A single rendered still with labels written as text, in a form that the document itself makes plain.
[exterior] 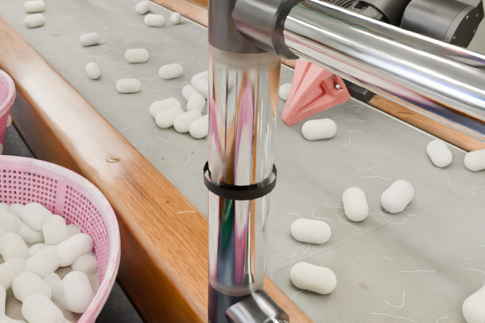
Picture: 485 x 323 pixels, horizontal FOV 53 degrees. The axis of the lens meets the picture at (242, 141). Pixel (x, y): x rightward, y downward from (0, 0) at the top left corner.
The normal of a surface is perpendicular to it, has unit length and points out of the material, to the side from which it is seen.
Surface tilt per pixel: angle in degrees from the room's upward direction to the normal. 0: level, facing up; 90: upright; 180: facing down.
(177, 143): 0
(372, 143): 0
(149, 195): 0
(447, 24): 68
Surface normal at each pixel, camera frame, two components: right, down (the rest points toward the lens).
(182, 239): 0.04, -0.87
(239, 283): 0.15, 0.49
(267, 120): 0.71, 0.37
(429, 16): -0.60, -0.11
